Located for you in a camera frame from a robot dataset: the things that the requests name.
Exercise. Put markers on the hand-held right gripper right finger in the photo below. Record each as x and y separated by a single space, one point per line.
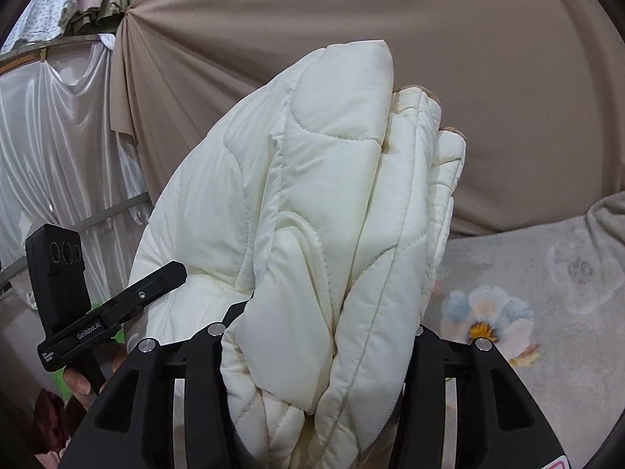
424 400

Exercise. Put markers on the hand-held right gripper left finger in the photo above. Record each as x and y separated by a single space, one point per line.
205 381

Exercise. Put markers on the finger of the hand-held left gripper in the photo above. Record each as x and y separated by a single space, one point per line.
146 290

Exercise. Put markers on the cream quilted jacket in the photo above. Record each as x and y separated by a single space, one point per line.
312 215

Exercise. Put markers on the person's left hand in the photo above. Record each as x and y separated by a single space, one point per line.
80 383

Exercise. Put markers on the dark red cloth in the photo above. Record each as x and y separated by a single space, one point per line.
51 420

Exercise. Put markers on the white satin curtain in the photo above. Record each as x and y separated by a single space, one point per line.
58 146

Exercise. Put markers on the grey floral blanket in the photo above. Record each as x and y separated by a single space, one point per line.
551 312

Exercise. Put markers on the curtain rod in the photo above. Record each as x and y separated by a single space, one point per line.
44 51

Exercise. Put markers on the white dotted hanging garment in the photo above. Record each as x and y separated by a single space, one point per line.
46 0

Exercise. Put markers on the beige curtain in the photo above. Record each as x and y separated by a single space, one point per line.
488 83

